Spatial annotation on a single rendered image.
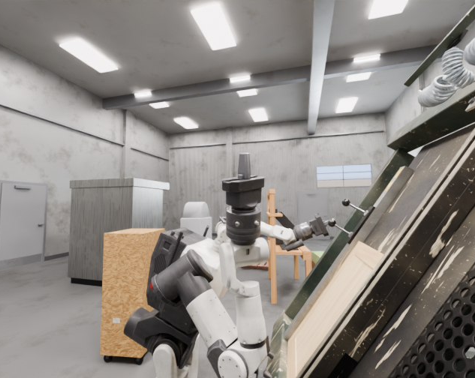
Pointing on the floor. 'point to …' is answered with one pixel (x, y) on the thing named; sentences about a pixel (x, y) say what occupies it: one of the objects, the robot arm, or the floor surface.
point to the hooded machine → (196, 218)
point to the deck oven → (107, 219)
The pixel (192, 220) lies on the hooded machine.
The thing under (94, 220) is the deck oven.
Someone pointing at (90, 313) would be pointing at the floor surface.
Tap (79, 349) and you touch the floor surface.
